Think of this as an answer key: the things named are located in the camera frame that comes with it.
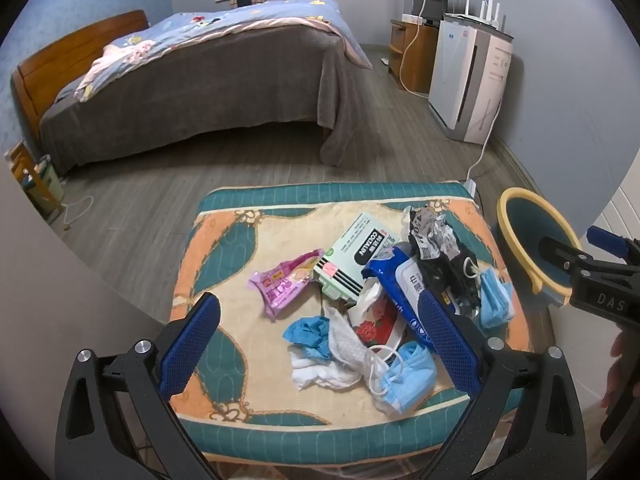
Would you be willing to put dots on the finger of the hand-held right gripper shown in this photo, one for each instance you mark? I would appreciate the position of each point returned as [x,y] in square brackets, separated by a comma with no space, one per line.
[606,242]
[560,252]

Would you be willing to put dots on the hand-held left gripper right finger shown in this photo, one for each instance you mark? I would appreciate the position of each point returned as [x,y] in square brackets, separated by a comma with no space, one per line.
[450,345]

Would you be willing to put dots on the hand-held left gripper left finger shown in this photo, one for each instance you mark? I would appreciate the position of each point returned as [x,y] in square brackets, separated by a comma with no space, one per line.
[192,345]

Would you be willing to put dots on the teal bin with yellow rim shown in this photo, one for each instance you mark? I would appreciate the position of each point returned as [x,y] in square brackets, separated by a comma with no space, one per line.
[530,225]

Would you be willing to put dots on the blue face mask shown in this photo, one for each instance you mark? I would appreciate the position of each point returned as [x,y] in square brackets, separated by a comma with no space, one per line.
[492,300]
[410,375]

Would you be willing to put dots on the black plastic wrapper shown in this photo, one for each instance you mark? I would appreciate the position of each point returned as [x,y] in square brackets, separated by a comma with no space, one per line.
[450,275]

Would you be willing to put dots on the red floral tissue packet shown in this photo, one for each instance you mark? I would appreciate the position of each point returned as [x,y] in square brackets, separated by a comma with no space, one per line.
[372,320]

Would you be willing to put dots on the blue wet wipes packet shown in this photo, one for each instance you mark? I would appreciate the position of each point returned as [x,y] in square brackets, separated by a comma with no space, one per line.
[395,270]

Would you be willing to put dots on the white embossed wet wipe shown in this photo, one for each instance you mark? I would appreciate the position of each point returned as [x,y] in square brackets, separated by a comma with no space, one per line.
[350,345]

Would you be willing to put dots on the pink snack packet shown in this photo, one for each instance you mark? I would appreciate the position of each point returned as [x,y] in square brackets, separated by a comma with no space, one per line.
[285,285]

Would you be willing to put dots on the black white wrapper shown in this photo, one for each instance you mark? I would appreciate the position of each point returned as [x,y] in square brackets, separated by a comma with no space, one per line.
[432,235]

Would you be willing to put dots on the blue glove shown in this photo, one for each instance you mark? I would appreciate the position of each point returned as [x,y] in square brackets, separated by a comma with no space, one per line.
[307,335]

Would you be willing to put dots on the white green medicine box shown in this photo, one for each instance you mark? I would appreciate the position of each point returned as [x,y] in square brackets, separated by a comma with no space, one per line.
[350,255]

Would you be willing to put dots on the person's right hand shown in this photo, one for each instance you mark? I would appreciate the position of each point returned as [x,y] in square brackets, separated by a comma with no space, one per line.
[611,385]

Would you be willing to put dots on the white panelled door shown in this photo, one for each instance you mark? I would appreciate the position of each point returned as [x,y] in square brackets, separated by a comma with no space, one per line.
[620,210]

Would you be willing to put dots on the patterned teal orange cushion stool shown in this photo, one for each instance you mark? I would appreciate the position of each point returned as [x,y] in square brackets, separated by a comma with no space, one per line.
[240,280]

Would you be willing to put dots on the white power strip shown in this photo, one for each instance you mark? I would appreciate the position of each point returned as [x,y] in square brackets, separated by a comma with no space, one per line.
[469,186]

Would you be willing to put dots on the white air purifier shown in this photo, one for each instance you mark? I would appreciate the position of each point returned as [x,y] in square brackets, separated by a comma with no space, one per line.
[455,75]

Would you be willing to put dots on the wooden cabinet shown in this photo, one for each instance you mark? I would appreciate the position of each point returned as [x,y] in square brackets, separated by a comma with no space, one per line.
[417,55]

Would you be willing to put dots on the white router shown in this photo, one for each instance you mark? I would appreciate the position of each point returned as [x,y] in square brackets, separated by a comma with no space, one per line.
[480,19]

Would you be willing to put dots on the bed with brown cover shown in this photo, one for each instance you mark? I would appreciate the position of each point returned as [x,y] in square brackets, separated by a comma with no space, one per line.
[225,85]

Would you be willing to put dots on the blue printed quilt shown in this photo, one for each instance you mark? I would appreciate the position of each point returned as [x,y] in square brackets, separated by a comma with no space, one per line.
[225,20]

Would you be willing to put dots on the wooden bed frame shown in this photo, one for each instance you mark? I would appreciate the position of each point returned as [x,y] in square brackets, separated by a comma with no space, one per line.
[65,45]

